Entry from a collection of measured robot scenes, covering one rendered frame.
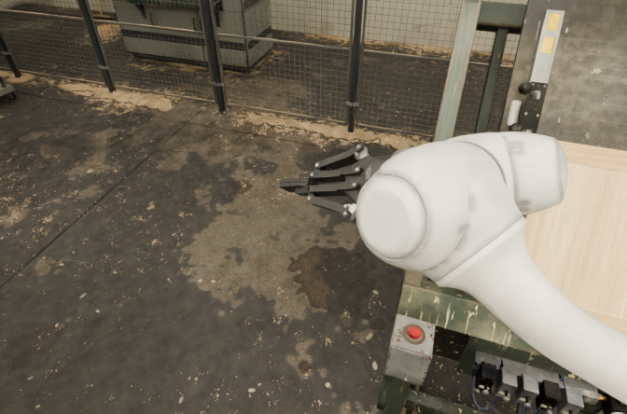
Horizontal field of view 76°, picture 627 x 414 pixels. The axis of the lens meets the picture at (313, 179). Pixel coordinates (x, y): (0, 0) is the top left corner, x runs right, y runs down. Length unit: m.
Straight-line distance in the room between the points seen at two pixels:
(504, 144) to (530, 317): 0.19
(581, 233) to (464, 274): 1.16
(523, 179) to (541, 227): 1.01
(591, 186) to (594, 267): 0.26
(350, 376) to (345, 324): 0.29
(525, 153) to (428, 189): 0.19
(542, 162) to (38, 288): 2.89
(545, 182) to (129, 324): 2.40
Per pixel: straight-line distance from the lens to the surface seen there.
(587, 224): 1.53
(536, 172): 0.49
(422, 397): 2.09
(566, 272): 1.54
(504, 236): 0.37
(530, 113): 1.43
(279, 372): 2.29
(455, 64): 1.42
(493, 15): 1.56
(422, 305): 1.49
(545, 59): 1.47
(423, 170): 0.34
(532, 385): 1.57
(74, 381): 2.56
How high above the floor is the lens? 2.05
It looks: 38 degrees down
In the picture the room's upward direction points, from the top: straight up
